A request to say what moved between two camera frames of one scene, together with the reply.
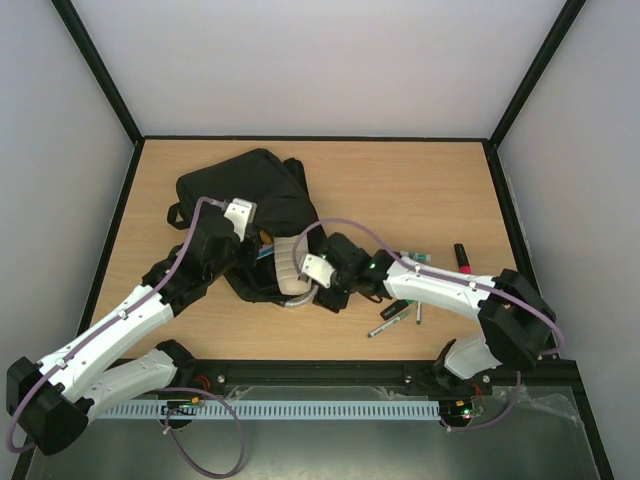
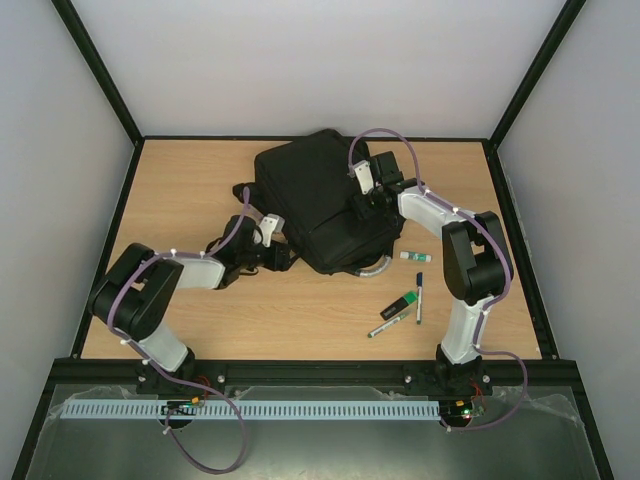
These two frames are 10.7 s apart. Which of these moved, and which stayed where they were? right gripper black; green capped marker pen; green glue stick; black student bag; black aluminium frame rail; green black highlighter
Moved: black student bag; right gripper black
Stayed: green black highlighter; green capped marker pen; black aluminium frame rail; green glue stick
